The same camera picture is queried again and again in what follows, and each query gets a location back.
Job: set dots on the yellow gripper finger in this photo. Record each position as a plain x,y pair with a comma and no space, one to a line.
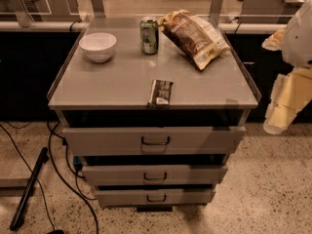
275,41

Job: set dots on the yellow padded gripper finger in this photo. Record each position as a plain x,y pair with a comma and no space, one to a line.
290,94

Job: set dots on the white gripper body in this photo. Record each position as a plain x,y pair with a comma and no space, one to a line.
299,41

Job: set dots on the grey top drawer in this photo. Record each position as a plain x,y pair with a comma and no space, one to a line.
153,141

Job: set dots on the grey drawer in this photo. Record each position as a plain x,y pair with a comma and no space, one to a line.
132,198
153,141
154,175

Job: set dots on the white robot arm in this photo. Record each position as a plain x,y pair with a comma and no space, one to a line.
297,46

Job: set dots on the grey drawer cabinet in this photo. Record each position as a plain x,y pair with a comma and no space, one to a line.
115,95

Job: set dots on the grey middle drawer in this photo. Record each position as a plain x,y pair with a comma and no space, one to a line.
154,175

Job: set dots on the grey bottom drawer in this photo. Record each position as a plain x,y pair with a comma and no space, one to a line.
132,198

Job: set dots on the brown chip bag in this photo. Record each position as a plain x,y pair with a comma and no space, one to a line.
196,37

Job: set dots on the dark snack bar packet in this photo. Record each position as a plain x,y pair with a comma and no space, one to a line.
160,94

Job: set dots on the green soda can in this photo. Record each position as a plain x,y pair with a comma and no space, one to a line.
149,35

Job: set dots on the white bowl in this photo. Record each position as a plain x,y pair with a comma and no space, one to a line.
98,47

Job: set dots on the blue power plug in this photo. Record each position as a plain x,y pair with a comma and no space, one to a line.
77,164

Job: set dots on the black bar on floor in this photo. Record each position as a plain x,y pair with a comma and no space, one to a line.
17,220

